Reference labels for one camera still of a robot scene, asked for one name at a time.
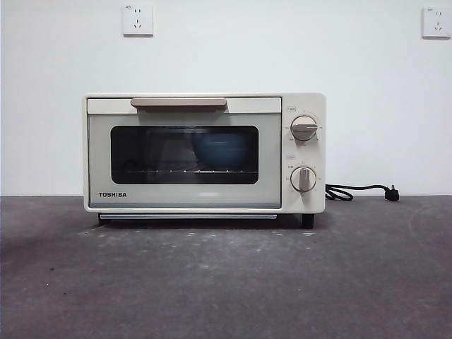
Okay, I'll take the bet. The white wall socket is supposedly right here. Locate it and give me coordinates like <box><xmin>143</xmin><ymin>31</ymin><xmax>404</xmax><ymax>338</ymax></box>
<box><xmin>122</xmin><ymin>4</ymin><xmax>155</xmax><ymax>37</ymax></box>
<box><xmin>422</xmin><ymin>6</ymin><xmax>452</xmax><ymax>40</ymax></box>

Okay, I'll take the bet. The metal wire oven rack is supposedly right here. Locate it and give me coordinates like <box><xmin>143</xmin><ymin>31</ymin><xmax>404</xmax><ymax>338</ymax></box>
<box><xmin>112</xmin><ymin>168</ymin><xmax>258</xmax><ymax>174</ymax></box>

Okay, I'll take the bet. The pale blue oven crumb tray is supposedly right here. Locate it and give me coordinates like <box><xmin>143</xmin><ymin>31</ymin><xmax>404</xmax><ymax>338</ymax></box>
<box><xmin>98</xmin><ymin>213</ymin><xmax>278</xmax><ymax>220</ymax></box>

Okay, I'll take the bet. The beige oven timer knob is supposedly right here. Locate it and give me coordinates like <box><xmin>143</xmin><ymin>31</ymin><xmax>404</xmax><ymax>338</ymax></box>
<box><xmin>290</xmin><ymin>165</ymin><xmax>317</xmax><ymax>193</ymax></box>

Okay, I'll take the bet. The beige oven temperature knob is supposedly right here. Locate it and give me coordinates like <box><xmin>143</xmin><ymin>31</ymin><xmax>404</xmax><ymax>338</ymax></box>
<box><xmin>290</xmin><ymin>115</ymin><xmax>319</xmax><ymax>142</ymax></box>

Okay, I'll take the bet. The white Toshiba toaster oven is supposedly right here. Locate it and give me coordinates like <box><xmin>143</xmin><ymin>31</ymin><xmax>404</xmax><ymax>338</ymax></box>
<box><xmin>83</xmin><ymin>92</ymin><xmax>327</xmax><ymax>229</ymax></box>

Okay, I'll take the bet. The blue ribbed bowl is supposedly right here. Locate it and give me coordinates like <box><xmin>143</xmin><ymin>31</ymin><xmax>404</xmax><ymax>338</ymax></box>
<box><xmin>192</xmin><ymin>132</ymin><xmax>244</xmax><ymax>170</ymax></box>

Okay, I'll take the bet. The black power cable with plug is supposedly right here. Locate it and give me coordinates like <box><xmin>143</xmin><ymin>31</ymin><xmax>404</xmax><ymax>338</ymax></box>
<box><xmin>324</xmin><ymin>183</ymin><xmax>401</xmax><ymax>203</ymax></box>

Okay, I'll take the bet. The oven door with beige handle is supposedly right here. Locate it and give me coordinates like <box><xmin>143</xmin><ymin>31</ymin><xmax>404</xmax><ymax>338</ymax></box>
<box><xmin>87</xmin><ymin>97</ymin><xmax>283</xmax><ymax>209</ymax></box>

